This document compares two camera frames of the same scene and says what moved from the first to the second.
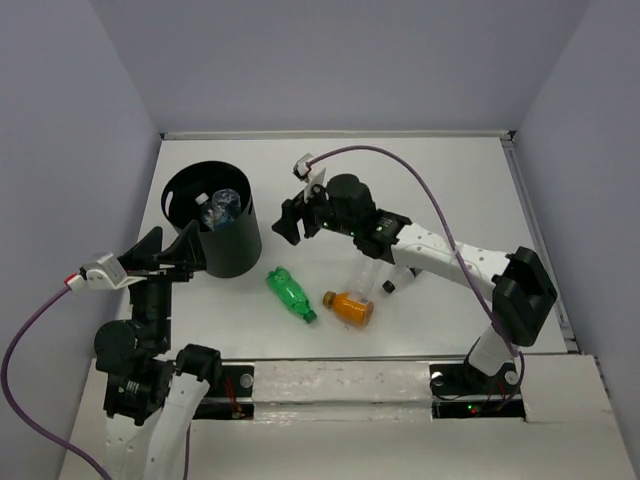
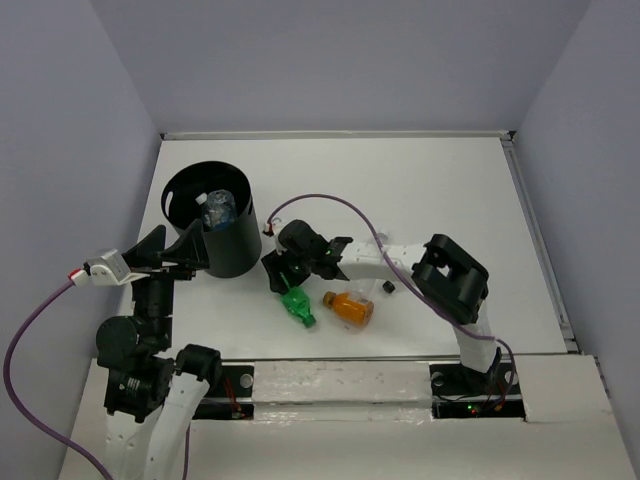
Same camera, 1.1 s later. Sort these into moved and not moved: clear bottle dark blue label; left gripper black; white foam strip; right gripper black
Moved: right gripper black
Not moved: clear bottle dark blue label; white foam strip; left gripper black
